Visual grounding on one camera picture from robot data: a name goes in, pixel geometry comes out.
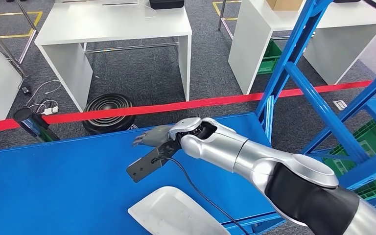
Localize cardboard box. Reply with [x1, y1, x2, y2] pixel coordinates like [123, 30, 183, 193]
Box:
[265, 0, 305, 11]

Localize black ribbed round base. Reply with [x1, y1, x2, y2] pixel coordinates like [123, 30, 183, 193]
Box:
[82, 93, 136, 135]

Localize white charger cables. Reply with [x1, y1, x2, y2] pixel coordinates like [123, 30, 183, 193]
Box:
[25, 79, 62, 116]

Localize metal tube frame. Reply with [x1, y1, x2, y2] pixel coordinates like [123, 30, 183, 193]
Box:
[0, 0, 38, 77]

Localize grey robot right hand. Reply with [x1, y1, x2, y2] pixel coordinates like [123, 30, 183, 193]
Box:
[132, 124, 176, 148]

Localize white curved plastic part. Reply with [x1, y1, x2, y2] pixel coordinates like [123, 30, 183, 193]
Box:
[128, 186, 231, 235]

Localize black camera cable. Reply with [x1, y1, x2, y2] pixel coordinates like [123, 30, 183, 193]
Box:
[151, 156, 250, 235]

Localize black barrier post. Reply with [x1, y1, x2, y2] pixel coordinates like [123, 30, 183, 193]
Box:
[13, 107, 61, 143]

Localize yellow floor tape outline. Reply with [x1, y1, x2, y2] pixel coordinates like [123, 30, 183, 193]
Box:
[212, 0, 242, 21]

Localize black case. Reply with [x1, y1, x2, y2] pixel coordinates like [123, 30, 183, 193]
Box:
[149, 0, 186, 10]

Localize red barrier belt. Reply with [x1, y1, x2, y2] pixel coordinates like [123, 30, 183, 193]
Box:
[0, 79, 376, 135]

